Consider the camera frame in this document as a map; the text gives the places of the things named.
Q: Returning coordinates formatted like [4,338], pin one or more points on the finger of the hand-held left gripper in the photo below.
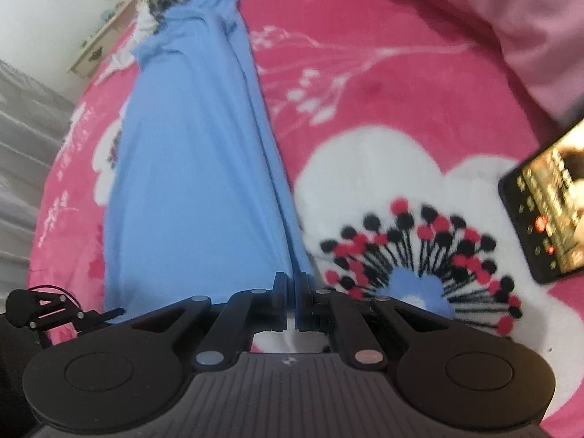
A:
[50,312]

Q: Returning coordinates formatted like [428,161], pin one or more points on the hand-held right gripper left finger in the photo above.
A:
[280,296]

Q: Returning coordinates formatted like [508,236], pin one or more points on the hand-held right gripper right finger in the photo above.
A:
[302,299]

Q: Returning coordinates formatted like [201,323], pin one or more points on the blue t-shirt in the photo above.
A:
[191,155]

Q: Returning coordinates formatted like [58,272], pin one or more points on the grey curtain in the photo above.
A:
[27,155]

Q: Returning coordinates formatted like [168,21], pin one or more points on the pink floral blanket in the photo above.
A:
[388,91]

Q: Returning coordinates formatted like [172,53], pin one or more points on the black smartphone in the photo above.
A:
[550,200]

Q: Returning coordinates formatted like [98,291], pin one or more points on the cream nightstand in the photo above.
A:
[98,41]

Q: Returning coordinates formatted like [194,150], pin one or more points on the white garment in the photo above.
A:
[137,41]

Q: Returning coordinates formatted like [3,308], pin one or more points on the pink grey quilt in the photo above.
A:
[524,23]

